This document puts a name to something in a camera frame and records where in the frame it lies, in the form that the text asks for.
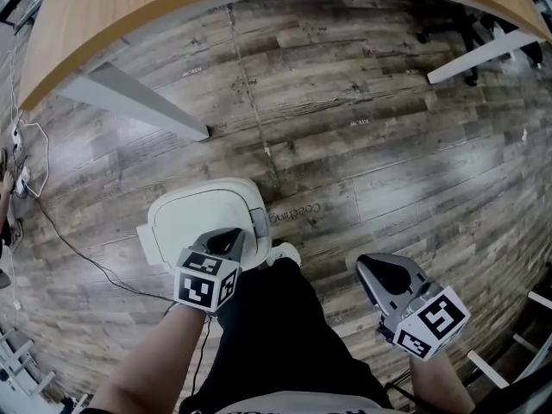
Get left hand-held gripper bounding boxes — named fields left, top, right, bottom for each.
left=173, top=227, right=246, bottom=316

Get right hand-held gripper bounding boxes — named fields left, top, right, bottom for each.
left=354, top=253, right=472, bottom=363

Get white trash bin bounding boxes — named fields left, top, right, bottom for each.
left=136, top=177, right=273, bottom=277

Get white trash bin lid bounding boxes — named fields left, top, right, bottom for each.
left=147, top=179, right=261, bottom=268

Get person's left forearm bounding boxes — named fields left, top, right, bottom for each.
left=79, top=302, right=209, bottom=414

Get person's right forearm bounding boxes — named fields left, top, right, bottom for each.
left=408, top=350, right=476, bottom=414

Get person's black trousers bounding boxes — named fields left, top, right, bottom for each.
left=179, top=256, right=394, bottom=414

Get person's white shoe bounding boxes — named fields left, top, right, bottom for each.
left=266, top=241, right=302, bottom=269

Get person's white shirt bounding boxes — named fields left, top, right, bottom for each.
left=214, top=395, right=392, bottom=414

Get white metal rack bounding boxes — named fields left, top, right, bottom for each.
left=0, top=323, right=58, bottom=401

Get white desk leg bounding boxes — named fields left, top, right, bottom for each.
left=426, top=28, right=545, bottom=85
left=55, top=61, right=212, bottom=142

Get black office chair base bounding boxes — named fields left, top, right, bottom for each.
left=417, top=0, right=545, bottom=88

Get wooden desk top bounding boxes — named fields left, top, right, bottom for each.
left=19, top=0, right=552, bottom=112

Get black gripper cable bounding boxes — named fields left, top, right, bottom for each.
left=188, top=312, right=213, bottom=407

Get black floor cable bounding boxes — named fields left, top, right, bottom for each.
left=33, top=195, right=179, bottom=306

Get white metal frame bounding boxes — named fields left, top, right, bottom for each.
left=467, top=290, right=552, bottom=391

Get white floor cable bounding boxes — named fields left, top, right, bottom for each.
left=7, top=36, right=51, bottom=200

